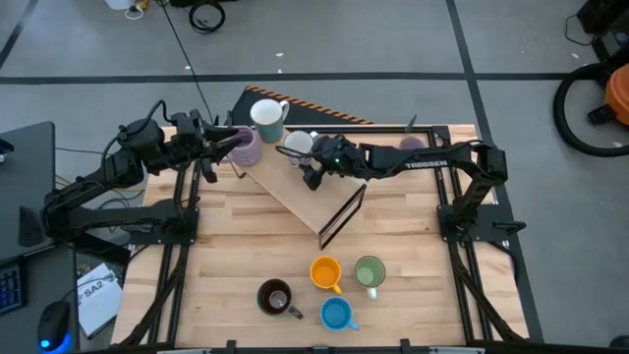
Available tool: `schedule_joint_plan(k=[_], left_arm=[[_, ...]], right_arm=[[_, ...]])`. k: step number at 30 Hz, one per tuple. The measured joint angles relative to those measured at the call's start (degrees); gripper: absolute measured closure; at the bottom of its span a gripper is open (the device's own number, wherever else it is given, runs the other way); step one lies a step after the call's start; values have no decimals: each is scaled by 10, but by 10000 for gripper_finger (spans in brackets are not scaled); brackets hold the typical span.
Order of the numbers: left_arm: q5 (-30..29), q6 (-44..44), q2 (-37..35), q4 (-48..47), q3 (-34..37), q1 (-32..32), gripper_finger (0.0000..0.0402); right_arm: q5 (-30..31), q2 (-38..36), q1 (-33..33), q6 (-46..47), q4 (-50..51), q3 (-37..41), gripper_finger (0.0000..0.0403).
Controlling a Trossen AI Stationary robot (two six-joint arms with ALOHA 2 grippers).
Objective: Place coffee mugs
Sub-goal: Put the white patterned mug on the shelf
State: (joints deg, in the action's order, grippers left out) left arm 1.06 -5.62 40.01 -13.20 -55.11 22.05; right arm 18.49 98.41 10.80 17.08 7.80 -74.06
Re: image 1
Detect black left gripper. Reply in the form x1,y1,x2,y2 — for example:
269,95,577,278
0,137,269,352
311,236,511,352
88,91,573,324
166,110,244,185

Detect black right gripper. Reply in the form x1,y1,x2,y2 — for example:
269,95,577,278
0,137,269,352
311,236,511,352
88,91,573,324
274,134,368,193

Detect white mug blue pattern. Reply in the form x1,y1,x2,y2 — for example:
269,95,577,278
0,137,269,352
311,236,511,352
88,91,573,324
283,129,319,168

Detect purple ribbed mug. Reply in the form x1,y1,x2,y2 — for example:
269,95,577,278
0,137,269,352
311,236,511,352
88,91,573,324
218,125,263,168

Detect teal mug white handle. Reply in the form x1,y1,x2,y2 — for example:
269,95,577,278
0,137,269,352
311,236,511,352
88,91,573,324
249,97,291,145

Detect lavender mug white handle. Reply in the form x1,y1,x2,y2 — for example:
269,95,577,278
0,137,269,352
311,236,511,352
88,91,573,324
396,135,428,151

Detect green mug white handle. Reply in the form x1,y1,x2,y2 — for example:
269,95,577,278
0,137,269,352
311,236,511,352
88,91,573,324
353,255,387,302

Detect dark speckled mug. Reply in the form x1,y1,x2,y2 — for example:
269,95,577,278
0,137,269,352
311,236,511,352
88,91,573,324
256,278,305,321

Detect wooden rack board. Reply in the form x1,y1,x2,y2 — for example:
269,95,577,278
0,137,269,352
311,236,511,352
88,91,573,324
229,128,369,251

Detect black ramp orange stripes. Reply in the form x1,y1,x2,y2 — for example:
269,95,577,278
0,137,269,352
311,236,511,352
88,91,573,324
229,85,374,127

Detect yellow mug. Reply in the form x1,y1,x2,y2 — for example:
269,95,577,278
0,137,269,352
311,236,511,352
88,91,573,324
309,255,344,296

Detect black metal beam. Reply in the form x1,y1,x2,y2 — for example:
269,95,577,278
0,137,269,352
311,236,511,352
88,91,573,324
73,233,132,266

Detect black floor case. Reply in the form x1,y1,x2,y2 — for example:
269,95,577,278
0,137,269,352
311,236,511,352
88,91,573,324
169,0,240,8

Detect dark grey desk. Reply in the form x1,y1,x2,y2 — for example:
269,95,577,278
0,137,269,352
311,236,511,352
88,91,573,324
0,121,80,354

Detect white printed booklet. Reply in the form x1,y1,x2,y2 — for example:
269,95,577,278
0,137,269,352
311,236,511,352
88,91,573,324
76,263,124,340

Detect black computer mouse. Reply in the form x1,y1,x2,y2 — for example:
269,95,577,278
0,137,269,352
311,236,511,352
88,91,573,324
36,299,74,354

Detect black keyboard blue keys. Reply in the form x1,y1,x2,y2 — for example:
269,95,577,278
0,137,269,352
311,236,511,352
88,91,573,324
0,260,26,316

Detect orange vacuum cleaner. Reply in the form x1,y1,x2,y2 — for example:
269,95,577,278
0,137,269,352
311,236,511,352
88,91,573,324
587,63,629,127
552,62,629,158

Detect black equipment stack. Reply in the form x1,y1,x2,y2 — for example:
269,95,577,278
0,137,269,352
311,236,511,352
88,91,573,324
575,0,629,64

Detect black metal table frame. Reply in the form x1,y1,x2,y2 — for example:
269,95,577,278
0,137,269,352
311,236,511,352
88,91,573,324
117,115,530,354

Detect thin black floor cable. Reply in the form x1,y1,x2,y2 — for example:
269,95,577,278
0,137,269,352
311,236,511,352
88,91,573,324
157,0,216,124

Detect black cable coil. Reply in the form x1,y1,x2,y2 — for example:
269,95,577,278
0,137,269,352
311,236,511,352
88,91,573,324
188,1,227,35

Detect white cable yellow plug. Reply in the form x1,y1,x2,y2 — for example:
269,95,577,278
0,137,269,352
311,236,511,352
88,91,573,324
124,2,148,21

